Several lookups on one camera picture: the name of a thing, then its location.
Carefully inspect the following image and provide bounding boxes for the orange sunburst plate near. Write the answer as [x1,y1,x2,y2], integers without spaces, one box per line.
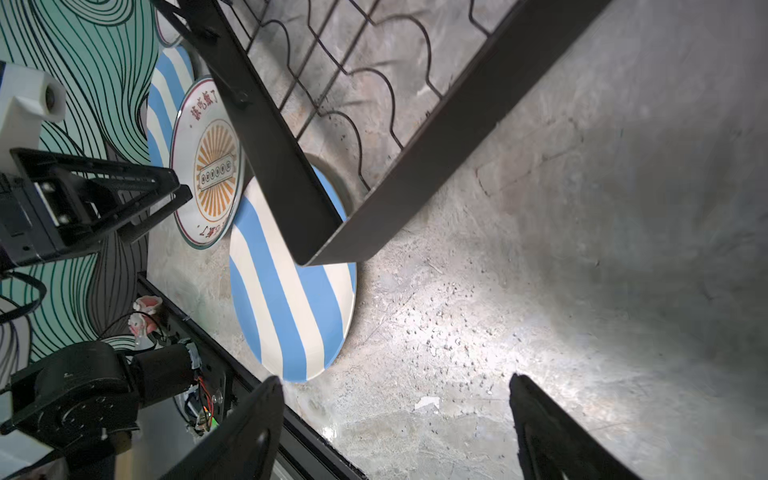
[170,76,245,250]

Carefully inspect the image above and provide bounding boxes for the black wire dish rack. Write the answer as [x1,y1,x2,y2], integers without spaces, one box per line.
[156,1,607,266]

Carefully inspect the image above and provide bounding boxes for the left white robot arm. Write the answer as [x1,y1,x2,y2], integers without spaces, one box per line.
[1,147,195,471]

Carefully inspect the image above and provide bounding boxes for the pink plush toy left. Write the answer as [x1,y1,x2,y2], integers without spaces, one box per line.
[128,296,162,343]

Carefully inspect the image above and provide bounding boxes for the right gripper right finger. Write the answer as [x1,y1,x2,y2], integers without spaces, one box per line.
[509,374,639,480]

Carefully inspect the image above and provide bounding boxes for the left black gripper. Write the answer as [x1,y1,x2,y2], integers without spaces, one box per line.
[1,148,192,270]

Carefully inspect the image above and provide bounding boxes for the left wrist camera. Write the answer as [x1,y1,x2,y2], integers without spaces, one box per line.
[0,61,66,176]

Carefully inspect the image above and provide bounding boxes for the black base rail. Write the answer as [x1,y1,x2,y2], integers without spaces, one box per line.
[137,272,366,479]

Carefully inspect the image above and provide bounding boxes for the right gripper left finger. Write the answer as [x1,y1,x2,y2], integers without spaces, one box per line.
[163,376,285,480]

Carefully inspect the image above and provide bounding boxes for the blue striped plate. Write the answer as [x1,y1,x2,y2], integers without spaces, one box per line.
[146,46,195,168]
[229,179,357,383]

